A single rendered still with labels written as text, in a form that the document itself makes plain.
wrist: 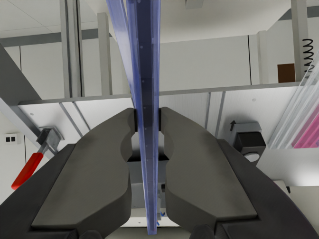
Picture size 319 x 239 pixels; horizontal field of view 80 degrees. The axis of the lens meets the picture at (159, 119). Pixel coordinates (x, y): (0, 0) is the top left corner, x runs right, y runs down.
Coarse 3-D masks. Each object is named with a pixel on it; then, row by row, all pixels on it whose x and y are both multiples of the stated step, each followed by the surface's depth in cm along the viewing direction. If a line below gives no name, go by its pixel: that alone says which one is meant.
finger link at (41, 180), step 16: (64, 160) 8; (32, 176) 7; (48, 176) 7; (16, 192) 6; (32, 192) 6; (48, 192) 6; (0, 208) 6; (16, 208) 6; (32, 208) 6; (0, 224) 5; (16, 224) 5
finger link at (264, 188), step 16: (224, 144) 9; (240, 160) 8; (240, 176) 7; (256, 176) 7; (256, 192) 6; (272, 192) 6; (256, 208) 6; (272, 208) 6; (288, 208) 6; (224, 224) 6; (240, 224) 6; (256, 224) 6; (272, 224) 6; (288, 224) 6; (304, 224) 6
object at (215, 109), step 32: (96, 96) 29; (128, 96) 28; (160, 96) 28; (192, 96) 27; (224, 96) 27; (256, 96) 27; (288, 96) 27; (64, 128) 33; (224, 128) 32; (128, 160) 41; (160, 160) 41; (288, 160) 40
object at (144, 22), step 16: (128, 0) 8; (144, 0) 8; (160, 0) 8; (128, 16) 8; (144, 16) 8; (144, 32) 8; (144, 48) 9; (144, 64) 10; (144, 80) 10; (144, 96) 11; (144, 112) 12; (144, 128) 13; (144, 144) 14; (144, 160) 15; (144, 176) 17; (144, 192) 19
